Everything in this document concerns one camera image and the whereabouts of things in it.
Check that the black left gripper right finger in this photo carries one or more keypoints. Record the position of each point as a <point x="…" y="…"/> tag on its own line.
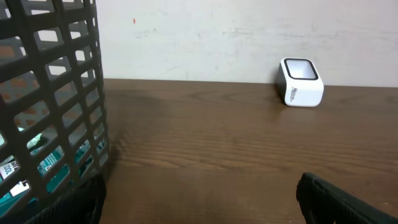
<point x="322" y="202"/>

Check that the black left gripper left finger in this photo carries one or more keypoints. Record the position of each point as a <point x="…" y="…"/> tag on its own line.
<point x="79" y="204"/>

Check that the teal mouthwash bottle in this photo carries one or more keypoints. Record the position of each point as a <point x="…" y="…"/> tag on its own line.
<point x="10" y="165"/>

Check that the white barcode scanner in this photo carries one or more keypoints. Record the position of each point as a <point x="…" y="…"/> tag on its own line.
<point x="298" y="82"/>

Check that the dark grey plastic basket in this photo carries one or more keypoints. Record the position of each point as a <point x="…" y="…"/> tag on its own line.
<point x="52" y="85"/>

